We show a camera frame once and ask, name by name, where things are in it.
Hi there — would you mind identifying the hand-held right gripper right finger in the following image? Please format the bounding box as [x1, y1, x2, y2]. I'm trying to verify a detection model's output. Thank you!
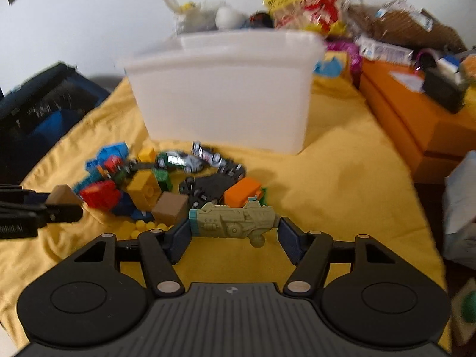
[279, 216, 405, 299]

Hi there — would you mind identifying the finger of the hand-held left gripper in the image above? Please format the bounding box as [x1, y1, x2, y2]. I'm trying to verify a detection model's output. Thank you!
[0, 205, 83, 227]
[0, 184, 49, 206]

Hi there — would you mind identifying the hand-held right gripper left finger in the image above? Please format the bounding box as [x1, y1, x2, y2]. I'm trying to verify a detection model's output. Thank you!
[70, 219, 193, 299]

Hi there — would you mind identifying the brown toy block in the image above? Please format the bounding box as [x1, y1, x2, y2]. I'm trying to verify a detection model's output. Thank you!
[45, 185, 83, 209]
[152, 192, 190, 227]

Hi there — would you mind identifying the black toy car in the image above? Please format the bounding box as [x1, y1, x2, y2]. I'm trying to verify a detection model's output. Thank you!
[179, 175, 239, 208]
[217, 160, 247, 181]

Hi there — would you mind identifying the silver toy car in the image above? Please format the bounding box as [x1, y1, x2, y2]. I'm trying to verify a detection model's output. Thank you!
[156, 151, 203, 173]

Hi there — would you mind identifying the white plastic bin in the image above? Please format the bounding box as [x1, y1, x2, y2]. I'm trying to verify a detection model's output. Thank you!
[113, 30, 328, 155]

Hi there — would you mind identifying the pile of small yellow balls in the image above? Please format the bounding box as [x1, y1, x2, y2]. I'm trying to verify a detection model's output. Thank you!
[123, 220, 173, 237]

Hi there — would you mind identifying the flat blue toy block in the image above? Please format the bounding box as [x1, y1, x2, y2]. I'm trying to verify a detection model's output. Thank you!
[112, 193, 155, 221]

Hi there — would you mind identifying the large yellow toy block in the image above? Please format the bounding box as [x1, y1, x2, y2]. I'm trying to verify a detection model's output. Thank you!
[126, 171, 164, 211]

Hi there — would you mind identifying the orange toy block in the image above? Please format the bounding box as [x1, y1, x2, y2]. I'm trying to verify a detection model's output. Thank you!
[224, 178, 263, 207]

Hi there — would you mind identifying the small red toy block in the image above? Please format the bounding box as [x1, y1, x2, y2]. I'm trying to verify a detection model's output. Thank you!
[104, 155, 123, 173]

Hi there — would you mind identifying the black blue bag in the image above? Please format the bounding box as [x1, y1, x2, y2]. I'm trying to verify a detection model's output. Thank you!
[0, 62, 112, 184]

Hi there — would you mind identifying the white red toy car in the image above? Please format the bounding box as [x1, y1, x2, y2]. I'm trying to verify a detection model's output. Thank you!
[191, 142, 229, 172]

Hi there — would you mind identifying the yellow blanket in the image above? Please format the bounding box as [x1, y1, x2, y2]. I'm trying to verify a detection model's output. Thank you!
[0, 54, 452, 354]

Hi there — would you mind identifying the orange box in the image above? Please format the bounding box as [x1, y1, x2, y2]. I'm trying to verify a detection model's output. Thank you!
[359, 59, 476, 184]

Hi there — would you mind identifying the torn blue carton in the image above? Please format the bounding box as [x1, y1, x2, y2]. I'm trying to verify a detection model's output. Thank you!
[314, 54, 345, 79]

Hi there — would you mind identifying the green round object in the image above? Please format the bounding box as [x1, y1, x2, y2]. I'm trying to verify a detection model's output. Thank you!
[452, 286, 476, 346]

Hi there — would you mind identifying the magenta bag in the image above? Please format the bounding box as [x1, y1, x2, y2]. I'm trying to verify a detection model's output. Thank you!
[325, 39, 361, 77]

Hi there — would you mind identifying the white paper sheet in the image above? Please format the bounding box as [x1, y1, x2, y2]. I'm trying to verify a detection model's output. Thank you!
[390, 70, 425, 92]

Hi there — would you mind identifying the white blue carton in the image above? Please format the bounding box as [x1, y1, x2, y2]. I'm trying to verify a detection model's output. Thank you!
[355, 36, 414, 62]

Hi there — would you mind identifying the black tape dispenser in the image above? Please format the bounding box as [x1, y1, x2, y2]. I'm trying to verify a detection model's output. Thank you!
[422, 54, 471, 114]

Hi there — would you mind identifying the black red toy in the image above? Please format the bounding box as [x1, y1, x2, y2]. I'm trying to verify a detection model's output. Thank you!
[247, 12, 274, 29]

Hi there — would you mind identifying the white crumpled plastic bag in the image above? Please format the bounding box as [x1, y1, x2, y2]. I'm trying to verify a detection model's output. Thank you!
[162, 0, 220, 34]

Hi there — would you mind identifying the purple tape roll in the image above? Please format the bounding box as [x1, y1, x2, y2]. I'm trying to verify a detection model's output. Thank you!
[414, 48, 439, 71]

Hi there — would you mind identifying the white round ball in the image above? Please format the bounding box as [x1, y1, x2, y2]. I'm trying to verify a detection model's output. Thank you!
[216, 5, 246, 30]

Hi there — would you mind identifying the yellow red snack bag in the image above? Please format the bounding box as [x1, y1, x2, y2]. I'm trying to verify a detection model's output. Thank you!
[260, 0, 348, 36]

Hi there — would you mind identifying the brown woven packet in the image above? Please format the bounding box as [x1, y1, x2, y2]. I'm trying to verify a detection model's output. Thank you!
[350, 2, 467, 54]

